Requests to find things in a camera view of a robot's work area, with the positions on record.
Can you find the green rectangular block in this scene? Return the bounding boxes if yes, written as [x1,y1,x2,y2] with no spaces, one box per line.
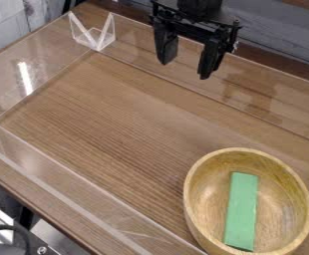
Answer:
[223,172,258,252]

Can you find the black cable lower left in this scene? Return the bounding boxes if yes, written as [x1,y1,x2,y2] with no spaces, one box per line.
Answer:
[0,224,33,255]

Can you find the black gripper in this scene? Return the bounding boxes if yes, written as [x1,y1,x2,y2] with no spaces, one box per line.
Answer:
[151,0,240,80]

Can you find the metal frame lower left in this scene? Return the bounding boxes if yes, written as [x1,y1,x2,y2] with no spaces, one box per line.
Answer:
[0,210,58,255]

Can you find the brown wooden bowl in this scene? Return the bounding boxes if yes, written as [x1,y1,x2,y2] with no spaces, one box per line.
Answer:
[181,147,309,255]

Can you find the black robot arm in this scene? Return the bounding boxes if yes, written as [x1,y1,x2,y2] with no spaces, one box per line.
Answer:
[149,0,241,80]

